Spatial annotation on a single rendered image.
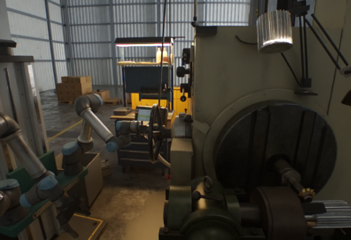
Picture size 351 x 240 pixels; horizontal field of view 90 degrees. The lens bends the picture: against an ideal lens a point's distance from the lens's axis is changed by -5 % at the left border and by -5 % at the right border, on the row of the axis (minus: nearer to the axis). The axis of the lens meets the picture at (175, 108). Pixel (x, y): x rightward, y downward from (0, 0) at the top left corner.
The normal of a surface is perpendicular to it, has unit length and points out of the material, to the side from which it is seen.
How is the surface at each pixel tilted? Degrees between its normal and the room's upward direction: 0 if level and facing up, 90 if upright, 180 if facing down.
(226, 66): 90
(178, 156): 90
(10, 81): 90
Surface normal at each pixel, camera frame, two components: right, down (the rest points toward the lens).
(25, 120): 0.98, 0.05
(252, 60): -0.05, 0.24
